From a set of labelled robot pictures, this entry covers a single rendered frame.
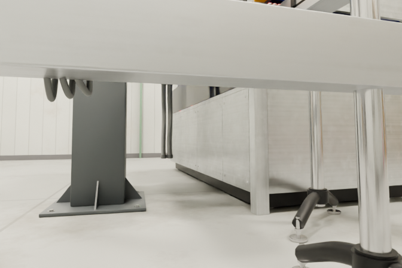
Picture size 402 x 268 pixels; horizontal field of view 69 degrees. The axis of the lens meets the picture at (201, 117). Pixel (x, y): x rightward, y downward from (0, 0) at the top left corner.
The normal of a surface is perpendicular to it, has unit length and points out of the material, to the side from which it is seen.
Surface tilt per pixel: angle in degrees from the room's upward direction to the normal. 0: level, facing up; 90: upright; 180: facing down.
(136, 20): 90
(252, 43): 90
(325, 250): 73
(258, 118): 90
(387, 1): 90
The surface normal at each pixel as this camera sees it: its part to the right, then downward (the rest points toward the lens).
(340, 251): -0.93, -0.32
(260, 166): 0.29, -0.07
